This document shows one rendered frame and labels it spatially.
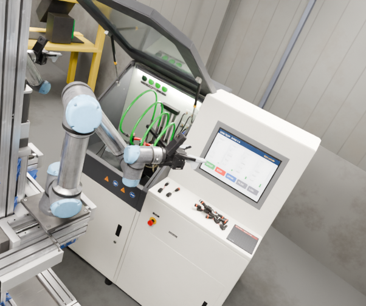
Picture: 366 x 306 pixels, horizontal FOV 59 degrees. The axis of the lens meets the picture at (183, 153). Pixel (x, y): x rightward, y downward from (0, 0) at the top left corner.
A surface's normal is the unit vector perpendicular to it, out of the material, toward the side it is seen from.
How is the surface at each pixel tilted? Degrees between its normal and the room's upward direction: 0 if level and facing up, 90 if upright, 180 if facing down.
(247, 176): 76
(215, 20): 90
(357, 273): 90
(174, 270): 90
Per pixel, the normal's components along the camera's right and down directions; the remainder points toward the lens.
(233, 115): -0.39, 0.10
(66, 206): 0.35, 0.68
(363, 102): -0.61, 0.22
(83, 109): 0.44, 0.47
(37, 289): 0.32, -0.81
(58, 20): 0.70, 0.55
